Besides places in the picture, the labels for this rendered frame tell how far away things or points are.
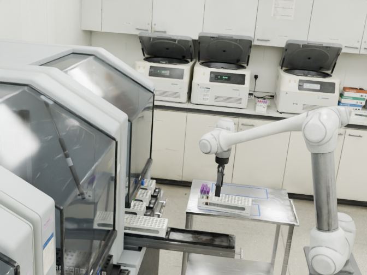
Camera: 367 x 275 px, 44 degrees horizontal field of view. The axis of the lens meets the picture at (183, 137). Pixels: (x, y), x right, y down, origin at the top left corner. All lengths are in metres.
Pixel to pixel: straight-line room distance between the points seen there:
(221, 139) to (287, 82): 2.28
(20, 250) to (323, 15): 3.96
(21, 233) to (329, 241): 1.45
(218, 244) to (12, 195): 1.29
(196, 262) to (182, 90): 1.91
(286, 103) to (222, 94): 0.62
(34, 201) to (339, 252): 1.44
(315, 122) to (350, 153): 2.72
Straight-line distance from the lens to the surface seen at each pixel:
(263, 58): 4.97
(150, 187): 2.68
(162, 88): 4.43
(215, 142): 2.23
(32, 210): 1.19
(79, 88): 2.00
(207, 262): 3.09
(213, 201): 2.53
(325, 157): 2.07
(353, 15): 4.71
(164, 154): 4.62
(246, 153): 4.55
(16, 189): 1.23
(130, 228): 2.32
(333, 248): 2.19
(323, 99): 4.48
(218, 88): 4.38
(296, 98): 4.44
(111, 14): 4.74
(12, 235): 1.10
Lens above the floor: 2.00
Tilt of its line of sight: 19 degrees down
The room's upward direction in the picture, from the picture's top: 4 degrees clockwise
